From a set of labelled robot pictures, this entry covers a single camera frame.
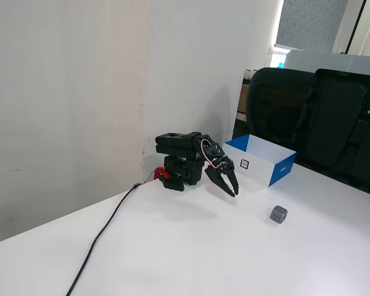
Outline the red table clamp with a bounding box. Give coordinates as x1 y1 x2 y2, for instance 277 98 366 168
153 166 173 181

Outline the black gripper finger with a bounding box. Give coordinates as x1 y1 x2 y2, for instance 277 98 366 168
224 169 240 195
204 169 236 197

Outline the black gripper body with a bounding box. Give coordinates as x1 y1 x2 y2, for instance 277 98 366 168
206 155 236 178

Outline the white servo wire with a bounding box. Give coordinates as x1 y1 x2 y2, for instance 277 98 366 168
199 139 223 171

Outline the brown cardboard box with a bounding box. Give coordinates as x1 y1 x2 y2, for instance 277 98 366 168
236 83 251 123

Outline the black power cable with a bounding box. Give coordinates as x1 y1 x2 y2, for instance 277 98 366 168
65 183 140 296

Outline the black mesh office chair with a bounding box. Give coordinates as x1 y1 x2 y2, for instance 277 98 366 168
245 67 316 155

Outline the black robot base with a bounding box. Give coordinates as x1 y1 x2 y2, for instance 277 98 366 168
162 155 204 192

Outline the blue and white cardboard box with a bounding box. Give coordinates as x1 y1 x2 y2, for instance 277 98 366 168
223 134 298 188

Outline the gray block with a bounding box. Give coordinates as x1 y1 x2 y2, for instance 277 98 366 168
269 205 288 224

